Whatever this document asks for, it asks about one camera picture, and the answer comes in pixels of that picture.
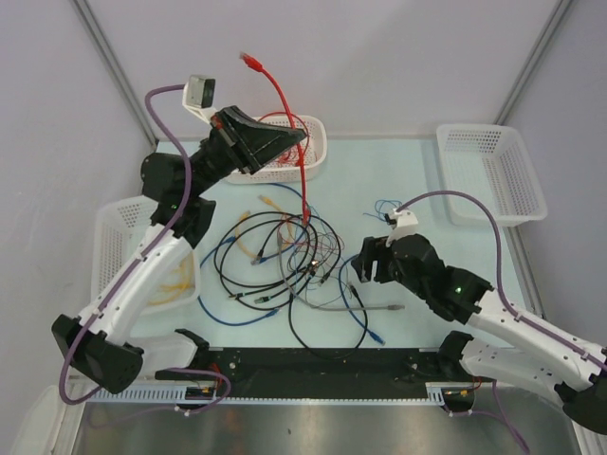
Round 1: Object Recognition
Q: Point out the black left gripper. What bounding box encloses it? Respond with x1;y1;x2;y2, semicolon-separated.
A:
186;106;304;198

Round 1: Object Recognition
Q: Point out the white basket top centre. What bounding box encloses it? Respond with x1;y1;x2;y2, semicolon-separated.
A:
225;115;327;185

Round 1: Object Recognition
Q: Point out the white basket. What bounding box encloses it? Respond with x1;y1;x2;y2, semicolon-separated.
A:
436;123;547;228
225;115;327;185
91;195;200;316

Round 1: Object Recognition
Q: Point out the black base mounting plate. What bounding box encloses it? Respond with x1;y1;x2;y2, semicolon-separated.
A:
155;347;478;402

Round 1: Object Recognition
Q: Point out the white basket right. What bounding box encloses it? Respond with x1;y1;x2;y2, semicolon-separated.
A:
436;123;547;228

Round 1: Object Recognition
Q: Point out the white basket left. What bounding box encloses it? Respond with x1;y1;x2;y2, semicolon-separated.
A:
91;195;200;316

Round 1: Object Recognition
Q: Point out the thin blue wire coil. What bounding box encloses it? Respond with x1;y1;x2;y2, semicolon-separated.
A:
362;198;405;222

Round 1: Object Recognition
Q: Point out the black cable coil left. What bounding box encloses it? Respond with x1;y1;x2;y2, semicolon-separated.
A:
212;211;320;310

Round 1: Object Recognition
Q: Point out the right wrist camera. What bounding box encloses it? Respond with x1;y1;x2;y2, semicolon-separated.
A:
384;209;418;246

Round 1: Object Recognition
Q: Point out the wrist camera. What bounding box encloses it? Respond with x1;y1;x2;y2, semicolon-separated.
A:
182;75;217;124
384;209;418;246

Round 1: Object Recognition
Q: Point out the thin red wire in basket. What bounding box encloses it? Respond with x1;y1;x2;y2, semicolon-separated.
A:
274;141;317;170

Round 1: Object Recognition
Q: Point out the grey ethernet cable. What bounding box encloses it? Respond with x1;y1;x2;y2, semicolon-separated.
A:
277;231;407;314

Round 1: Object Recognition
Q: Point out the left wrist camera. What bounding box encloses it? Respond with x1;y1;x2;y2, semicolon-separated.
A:
182;75;217;124

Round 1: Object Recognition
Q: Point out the blue ethernet cable left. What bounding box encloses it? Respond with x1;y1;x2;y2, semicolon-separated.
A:
197;182;312;327

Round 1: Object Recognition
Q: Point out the blue ethernet cable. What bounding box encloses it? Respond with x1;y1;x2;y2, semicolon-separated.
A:
337;253;386;346
197;182;312;327

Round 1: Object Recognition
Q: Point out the yellow ethernet cable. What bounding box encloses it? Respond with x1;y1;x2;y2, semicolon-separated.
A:
234;193;298;257

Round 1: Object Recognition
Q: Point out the blue ethernet cable right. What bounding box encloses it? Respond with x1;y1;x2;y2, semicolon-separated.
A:
337;253;386;346

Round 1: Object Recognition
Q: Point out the black cable large loop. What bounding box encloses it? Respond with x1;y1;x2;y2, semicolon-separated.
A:
258;215;369;361

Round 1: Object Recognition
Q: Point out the white slotted cable duct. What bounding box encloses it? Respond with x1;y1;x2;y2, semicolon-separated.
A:
88;384;474;407

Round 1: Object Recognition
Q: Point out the yellow cable in left basket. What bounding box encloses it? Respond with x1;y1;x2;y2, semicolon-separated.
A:
151;255;196;307

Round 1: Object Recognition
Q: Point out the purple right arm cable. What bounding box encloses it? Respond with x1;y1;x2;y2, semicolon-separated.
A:
397;190;607;371

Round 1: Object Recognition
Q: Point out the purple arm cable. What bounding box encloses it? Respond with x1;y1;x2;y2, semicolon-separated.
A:
397;190;607;371
59;83;194;405

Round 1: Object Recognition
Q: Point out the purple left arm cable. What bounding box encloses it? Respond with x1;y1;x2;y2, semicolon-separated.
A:
59;83;194;405

